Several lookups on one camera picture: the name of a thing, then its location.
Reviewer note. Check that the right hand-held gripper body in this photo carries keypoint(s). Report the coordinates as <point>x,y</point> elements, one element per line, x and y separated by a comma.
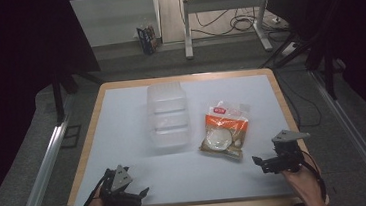
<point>286,160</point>

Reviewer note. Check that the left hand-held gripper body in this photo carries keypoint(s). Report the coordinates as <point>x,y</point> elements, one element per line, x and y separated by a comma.
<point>117,195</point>

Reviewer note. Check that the person's right hand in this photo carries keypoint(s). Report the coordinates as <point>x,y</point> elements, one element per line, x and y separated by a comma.
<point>303,182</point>

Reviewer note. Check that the orange and white snack packet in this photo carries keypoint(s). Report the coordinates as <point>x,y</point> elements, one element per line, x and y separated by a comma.
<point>224,131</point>

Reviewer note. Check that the clear plastic compartment container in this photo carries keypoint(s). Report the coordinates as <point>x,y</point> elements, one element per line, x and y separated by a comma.
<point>168,115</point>

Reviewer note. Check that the black stand leg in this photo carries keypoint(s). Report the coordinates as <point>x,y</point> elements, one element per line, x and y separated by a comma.
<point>328,70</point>
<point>58,97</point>

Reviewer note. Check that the white power strip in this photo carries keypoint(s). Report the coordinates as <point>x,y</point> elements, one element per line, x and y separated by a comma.
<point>289,49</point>

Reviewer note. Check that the black curtain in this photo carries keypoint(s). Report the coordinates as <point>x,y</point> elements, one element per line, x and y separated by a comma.
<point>342,32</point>
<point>25,80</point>

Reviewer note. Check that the dark printed carton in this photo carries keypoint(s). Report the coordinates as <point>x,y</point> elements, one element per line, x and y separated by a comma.
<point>147,39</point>

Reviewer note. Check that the black rectangular floor frame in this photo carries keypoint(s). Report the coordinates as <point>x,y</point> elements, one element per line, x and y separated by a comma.
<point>71,136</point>

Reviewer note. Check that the aluminium floor rail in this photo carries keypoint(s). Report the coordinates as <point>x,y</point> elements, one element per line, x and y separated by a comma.
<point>41,172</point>
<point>358,136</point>

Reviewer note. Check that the white metal desk frame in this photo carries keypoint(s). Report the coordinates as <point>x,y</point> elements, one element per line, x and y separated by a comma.
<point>226,9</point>

